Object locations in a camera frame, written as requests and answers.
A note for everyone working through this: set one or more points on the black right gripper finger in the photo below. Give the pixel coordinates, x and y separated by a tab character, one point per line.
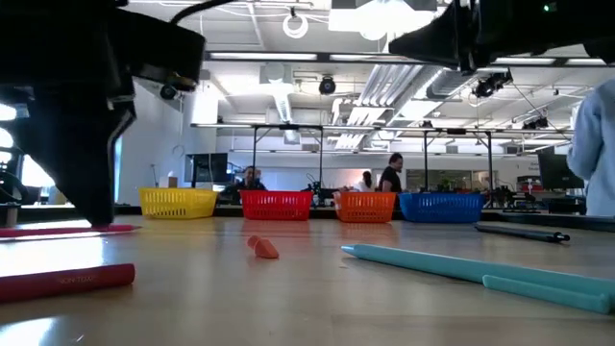
437	41

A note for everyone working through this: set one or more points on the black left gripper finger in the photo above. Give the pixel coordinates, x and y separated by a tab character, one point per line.
86	163

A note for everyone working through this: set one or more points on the pink pencil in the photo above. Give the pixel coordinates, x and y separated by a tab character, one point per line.
48	231

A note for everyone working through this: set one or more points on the teal pen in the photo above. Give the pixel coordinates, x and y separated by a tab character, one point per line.
432	264

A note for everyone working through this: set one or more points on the black ceiling fixture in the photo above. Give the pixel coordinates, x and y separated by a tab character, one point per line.
490	85
535	123

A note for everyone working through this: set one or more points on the cardboard box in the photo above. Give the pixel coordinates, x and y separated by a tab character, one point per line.
169	182

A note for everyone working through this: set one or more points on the yellow plastic bin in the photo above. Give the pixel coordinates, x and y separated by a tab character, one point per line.
178	204

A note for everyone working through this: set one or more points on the dark red marker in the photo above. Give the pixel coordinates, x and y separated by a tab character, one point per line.
72	282

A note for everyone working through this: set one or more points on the black monitor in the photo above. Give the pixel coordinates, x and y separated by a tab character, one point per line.
209	167
555	170

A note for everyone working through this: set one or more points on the person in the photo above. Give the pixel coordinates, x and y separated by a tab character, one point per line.
250	181
596	154
366	182
390	178

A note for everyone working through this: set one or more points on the blue plastic bin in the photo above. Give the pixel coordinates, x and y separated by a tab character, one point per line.
442	207

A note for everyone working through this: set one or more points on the orange plastic bin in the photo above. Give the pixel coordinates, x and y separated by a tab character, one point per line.
365	206

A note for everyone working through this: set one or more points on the red plastic bin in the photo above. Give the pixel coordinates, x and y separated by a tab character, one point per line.
276	205

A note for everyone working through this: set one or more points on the orange eraser cap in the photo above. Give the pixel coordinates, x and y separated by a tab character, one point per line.
265	250

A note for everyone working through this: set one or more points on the black pen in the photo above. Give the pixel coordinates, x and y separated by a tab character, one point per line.
519	233

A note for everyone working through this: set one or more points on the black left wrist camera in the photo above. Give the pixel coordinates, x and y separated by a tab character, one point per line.
163	48

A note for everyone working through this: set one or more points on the black ceiling camera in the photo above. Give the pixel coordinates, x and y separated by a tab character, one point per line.
327	85

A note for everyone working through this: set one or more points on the black gantry frame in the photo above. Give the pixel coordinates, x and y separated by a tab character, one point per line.
425	158
254	154

